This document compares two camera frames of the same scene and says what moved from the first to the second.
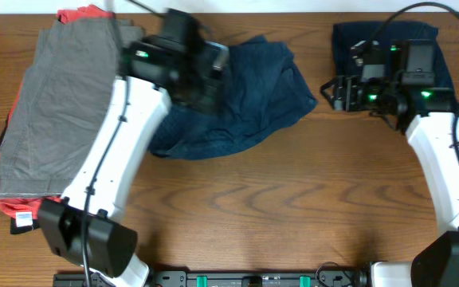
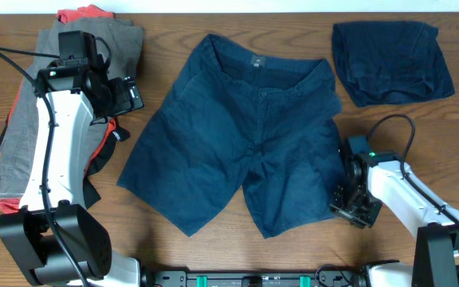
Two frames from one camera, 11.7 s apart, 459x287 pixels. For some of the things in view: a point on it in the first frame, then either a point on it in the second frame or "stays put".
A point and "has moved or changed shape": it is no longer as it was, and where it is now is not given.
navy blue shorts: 260,87 has moved or changed shape
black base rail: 249,279 stays put
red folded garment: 25,205 stays put
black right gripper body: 373,95 -> 355,205
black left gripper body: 199,84 -> 132,96
